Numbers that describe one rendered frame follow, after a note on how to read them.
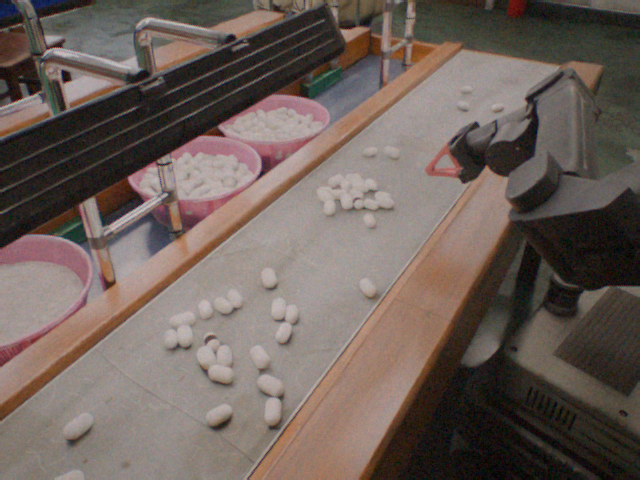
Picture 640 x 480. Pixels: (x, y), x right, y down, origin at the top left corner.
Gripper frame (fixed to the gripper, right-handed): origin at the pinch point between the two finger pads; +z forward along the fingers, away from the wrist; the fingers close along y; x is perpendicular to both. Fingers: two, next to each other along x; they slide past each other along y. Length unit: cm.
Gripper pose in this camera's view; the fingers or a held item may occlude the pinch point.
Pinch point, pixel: (430, 170)
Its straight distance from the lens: 99.5
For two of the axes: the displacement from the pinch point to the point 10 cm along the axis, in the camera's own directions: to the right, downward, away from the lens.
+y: -5.2, 5.1, -6.8
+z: -6.5, 2.9, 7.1
